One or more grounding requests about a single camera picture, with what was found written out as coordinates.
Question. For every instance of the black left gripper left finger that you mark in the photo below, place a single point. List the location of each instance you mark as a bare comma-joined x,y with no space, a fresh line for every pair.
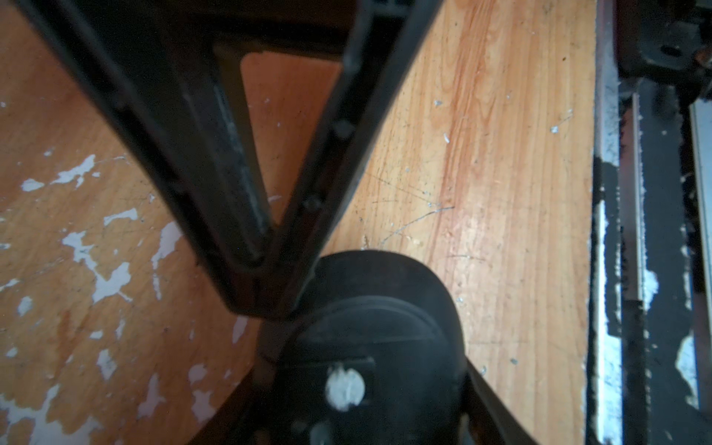
236,421

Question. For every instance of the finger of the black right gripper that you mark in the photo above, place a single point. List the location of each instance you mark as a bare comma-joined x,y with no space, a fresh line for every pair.
166,75

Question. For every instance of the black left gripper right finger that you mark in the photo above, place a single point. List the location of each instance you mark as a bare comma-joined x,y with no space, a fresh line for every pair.
489,421

